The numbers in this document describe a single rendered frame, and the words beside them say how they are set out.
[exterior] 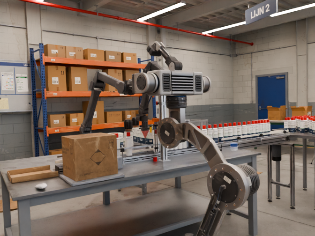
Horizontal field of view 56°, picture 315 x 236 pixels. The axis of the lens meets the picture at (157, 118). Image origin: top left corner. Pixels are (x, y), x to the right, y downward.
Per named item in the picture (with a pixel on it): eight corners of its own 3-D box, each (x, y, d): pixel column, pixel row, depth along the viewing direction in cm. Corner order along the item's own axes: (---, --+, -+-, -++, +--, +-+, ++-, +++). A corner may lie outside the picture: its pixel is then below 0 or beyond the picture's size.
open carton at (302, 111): (288, 121, 713) (288, 106, 711) (296, 120, 739) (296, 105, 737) (306, 121, 679) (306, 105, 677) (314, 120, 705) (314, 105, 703)
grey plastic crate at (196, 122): (190, 131, 525) (190, 119, 523) (208, 132, 496) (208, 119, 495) (167, 134, 483) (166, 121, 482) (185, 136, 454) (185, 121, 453)
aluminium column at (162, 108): (164, 159, 257) (162, 82, 254) (167, 160, 254) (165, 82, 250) (160, 159, 255) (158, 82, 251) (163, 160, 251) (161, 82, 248)
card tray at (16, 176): (50, 169, 230) (49, 165, 230) (58, 176, 208) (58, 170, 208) (7, 176, 214) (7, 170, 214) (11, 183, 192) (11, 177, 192)
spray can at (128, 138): (130, 155, 256) (129, 131, 255) (133, 156, 251) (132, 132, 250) (125, 155, 253) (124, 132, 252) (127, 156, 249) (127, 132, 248)
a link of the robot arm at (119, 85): (92, 68, 216) (104, 70, 222) (89, 86, 219) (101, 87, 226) (124, 83, 184) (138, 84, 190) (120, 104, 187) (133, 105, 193)
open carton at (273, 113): (264, 120, 759) (264, 106, 757) (274, 119, 788) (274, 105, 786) (279, 121, 727) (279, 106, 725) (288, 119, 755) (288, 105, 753)
